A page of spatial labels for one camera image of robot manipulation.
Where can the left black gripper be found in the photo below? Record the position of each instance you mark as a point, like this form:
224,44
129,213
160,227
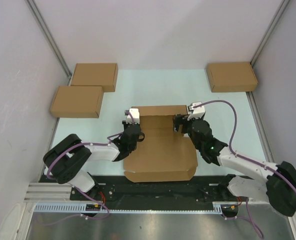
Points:
124,124

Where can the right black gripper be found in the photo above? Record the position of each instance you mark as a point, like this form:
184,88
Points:
178,120

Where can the cardboard box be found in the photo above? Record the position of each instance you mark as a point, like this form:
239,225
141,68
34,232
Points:
77,102
96,74
164,155
231,77

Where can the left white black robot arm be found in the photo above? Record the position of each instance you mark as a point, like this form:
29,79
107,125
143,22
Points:
66,160

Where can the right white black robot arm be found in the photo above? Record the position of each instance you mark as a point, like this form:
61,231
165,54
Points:
270,182

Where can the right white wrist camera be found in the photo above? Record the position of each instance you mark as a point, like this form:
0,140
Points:
195,111

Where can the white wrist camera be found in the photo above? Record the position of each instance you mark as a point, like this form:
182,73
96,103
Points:
195,111
132,116

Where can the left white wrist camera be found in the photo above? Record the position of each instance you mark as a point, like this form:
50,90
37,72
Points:
132,116

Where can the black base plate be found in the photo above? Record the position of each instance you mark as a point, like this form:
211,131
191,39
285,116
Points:
206,188

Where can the right aluminium corner post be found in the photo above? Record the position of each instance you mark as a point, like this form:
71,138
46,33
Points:
270,30

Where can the aluminium corner post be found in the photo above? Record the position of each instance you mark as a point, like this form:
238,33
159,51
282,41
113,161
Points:
270,30
36,13

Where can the left aluminium corner post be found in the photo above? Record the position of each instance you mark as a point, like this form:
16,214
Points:
36,13

